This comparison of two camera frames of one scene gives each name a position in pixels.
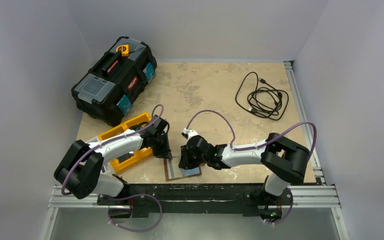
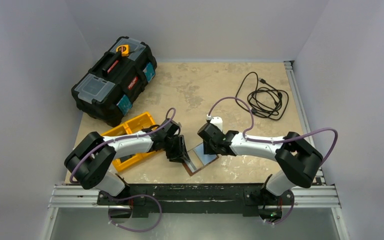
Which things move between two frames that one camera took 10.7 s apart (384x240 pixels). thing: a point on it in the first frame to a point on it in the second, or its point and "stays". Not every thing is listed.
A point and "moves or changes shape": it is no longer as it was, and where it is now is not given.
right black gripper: [185, 158] to [208, 144]
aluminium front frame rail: [301, 197] stays
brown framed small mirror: [173, 171] moves or changes shape
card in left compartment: [124, 157] stays
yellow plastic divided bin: [139, 156] stays
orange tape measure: [124, 49] stays
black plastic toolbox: [115, 80] stays
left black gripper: [165, 152] to [180, 154]
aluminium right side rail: [306, 131] stays
